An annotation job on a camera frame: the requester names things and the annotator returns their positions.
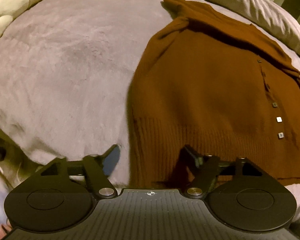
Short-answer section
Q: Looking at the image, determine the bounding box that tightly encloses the lilac rumpled duvet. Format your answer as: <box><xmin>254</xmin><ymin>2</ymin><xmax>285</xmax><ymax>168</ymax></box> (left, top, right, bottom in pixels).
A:
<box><xmin>206</xmin><ymin>0</ymin><xmax>300</xmax><ymax>57</ymax></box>

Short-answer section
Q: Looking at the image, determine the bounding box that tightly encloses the brown knit cardigan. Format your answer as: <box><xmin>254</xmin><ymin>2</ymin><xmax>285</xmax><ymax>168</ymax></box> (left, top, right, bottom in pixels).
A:
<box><xmin>128</xmin><ymin>0</ymin><xmax>300</xmax><ymax>187</ymax></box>

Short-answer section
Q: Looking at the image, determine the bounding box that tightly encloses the lilac fleece bed sheet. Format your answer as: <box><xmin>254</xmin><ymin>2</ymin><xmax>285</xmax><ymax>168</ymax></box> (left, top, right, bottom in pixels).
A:
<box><xmin>0</xmin><ymin>0</ymin><xmax>300</xmax><ymax>223</ymax></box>

